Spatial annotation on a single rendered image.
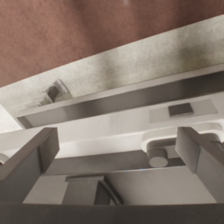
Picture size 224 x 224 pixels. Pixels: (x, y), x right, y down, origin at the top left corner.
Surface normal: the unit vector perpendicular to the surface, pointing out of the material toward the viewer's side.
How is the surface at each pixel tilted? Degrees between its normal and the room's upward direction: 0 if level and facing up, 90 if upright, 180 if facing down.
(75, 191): 90
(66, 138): 90
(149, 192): 0
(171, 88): 0
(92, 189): 90
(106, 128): 90
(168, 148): 0
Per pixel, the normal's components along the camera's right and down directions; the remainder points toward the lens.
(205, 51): -0.12, 0.64
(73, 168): -0.33, -0.75
